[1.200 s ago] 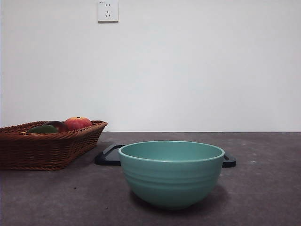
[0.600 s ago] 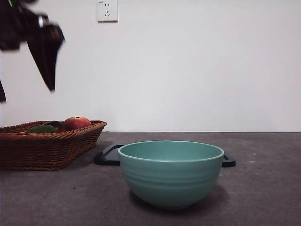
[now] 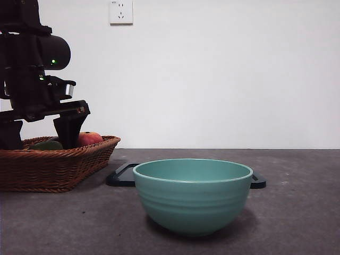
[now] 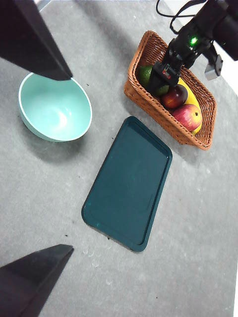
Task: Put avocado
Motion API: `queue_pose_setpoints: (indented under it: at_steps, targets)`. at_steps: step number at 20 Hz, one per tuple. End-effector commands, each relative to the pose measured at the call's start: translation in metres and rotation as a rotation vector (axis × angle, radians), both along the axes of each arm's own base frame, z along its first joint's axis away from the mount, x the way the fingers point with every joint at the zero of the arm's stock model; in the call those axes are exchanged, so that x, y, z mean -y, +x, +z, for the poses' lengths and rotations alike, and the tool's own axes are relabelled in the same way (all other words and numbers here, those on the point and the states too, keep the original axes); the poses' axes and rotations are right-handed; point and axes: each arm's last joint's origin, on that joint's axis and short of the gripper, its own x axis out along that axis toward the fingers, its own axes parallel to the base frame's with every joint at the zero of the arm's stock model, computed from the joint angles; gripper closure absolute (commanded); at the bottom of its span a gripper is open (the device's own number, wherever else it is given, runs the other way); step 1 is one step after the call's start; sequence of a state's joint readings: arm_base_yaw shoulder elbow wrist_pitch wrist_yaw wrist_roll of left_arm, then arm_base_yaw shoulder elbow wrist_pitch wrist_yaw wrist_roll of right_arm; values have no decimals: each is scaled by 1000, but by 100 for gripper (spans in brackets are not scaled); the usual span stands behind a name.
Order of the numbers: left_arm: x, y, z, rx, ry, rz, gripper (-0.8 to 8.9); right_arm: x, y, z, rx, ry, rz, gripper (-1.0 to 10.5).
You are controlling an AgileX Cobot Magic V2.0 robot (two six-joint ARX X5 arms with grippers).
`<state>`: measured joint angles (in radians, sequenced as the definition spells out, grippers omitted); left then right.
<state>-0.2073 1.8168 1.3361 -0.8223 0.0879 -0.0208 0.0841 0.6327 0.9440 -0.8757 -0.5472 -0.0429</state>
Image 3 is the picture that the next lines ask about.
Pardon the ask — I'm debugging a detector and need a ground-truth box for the dark green avocado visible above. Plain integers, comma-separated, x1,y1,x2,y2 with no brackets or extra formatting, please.
28,140,64,150

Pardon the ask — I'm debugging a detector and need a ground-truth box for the brown woven wicker basket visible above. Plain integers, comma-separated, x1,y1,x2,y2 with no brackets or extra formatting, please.
0,135,122,193

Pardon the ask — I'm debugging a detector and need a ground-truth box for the red orange peach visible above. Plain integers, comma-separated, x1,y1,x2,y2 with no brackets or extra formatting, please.
76,131,104,146

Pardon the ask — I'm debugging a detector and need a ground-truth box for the white wall power socket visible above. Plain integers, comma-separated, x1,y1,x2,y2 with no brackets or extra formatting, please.
109,0,134,26

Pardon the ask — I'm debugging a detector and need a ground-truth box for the black rectangular tray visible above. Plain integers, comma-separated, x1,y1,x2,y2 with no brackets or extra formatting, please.
106,163,268,189

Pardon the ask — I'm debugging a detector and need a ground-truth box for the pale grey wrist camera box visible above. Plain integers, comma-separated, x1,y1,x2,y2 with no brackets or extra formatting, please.
62,80,77,98

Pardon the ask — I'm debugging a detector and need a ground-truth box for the teal ceramic bowl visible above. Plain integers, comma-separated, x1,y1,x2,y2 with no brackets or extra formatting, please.
132,158,254,237

